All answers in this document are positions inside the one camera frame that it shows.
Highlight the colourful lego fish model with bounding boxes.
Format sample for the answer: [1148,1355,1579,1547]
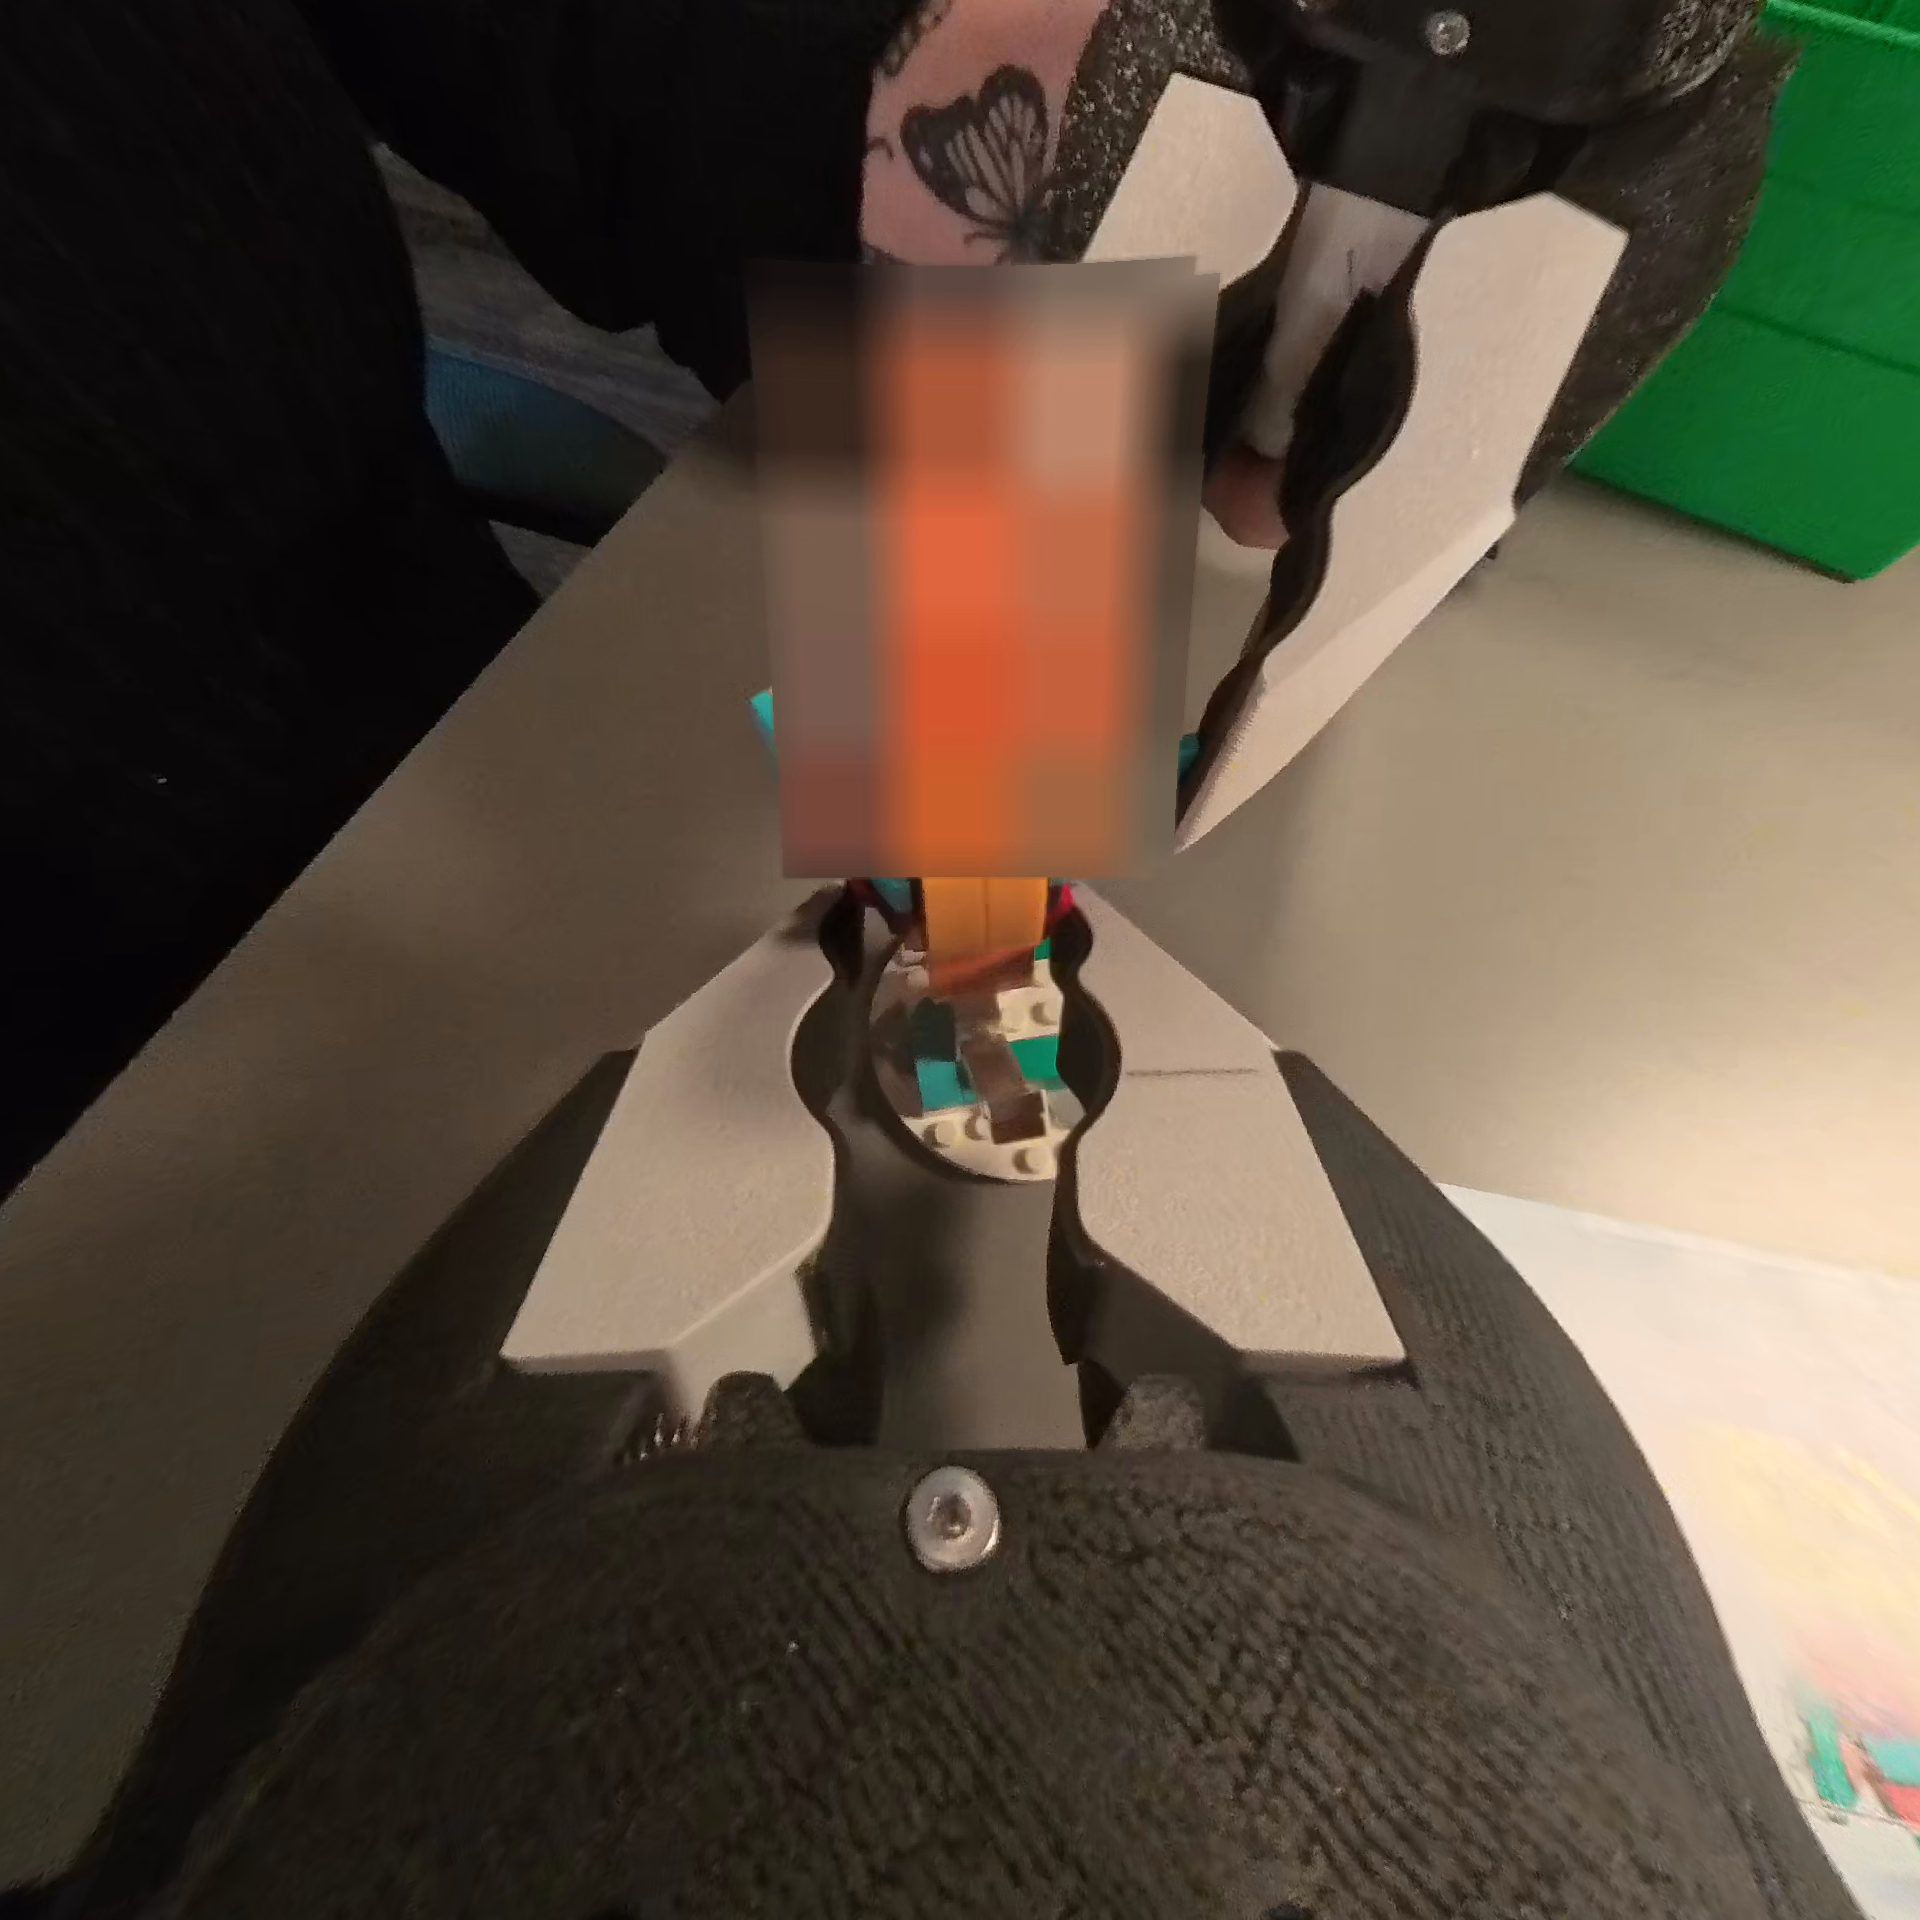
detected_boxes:
[750,687,1209,999]

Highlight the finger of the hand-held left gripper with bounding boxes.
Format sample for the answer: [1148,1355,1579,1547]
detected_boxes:
[1083,66,1303,295]
[1174,187,1635,858]

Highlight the round white teal lego base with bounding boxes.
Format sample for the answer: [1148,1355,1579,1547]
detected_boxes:
[870,977,1086,1187]

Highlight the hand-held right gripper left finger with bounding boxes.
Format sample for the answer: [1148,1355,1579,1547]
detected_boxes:
[499,882,880,1450]

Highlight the green plastic bin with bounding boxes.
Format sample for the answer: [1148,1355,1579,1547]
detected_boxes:
[1564,0,1920,586]

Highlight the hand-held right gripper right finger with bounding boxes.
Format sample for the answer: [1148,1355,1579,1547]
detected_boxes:
[1054,886,1414,1450]

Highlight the open lego instruction booklet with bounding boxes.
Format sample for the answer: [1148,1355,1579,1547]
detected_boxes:
[1438,1183,1920,1920]

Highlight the person's left hand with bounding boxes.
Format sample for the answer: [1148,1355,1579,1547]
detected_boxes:
[1212,438,1297,553]

